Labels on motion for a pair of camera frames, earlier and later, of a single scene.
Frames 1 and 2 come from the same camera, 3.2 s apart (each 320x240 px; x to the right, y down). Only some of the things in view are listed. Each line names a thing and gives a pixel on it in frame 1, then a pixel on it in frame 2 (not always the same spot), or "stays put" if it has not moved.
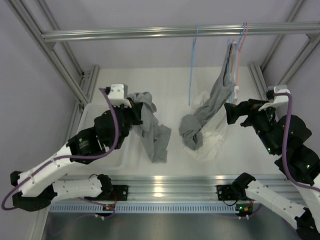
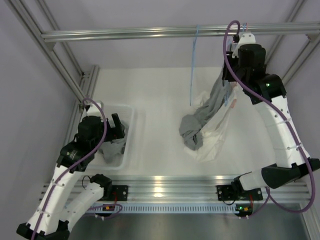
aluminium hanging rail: x=181 y=32 stays put
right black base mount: x=228 y=192 stays put
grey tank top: x=155 y=136 → x=111 y=150
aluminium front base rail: x=173 y=188 stays put
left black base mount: x=119 y=192 stays put
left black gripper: x=135 y=112 → x=115 y=132
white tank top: x=213 y=133 stays put
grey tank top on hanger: x=191 y=126 stays put
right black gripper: x=243 y=109 → x=227 y=75
